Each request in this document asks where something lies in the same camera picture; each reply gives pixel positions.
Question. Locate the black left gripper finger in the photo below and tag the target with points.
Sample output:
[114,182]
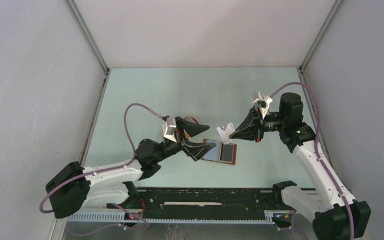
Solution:
[196,150]
[192,129]

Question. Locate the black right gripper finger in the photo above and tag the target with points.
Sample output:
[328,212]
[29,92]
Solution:
[247,134]
[252,121]

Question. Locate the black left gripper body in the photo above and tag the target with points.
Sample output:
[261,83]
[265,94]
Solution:
[169,147]

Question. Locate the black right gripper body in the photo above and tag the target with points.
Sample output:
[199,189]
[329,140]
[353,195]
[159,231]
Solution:
[271,122]

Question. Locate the white portrait credit card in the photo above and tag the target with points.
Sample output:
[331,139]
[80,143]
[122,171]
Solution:
[225,132]

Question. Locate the black credit card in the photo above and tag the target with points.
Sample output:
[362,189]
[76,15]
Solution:
[227,153]

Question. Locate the brown leather card holder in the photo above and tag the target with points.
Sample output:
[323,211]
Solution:
[214,154]

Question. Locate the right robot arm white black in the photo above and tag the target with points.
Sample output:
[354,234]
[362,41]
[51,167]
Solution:
[336,215]

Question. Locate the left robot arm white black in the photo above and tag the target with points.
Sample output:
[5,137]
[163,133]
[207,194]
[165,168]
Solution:
[76,187]

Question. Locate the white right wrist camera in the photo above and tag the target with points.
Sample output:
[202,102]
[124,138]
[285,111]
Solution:
[262,102]

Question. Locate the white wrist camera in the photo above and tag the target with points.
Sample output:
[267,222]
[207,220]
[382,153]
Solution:
[262,102]
[169,128]

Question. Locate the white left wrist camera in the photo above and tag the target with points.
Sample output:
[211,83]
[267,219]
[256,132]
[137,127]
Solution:
[169,128]

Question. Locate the aluminium frame rail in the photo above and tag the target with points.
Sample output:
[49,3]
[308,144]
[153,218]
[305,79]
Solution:
[154,198]

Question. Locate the white toothed cable duct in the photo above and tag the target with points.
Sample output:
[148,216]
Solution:
[121,217]

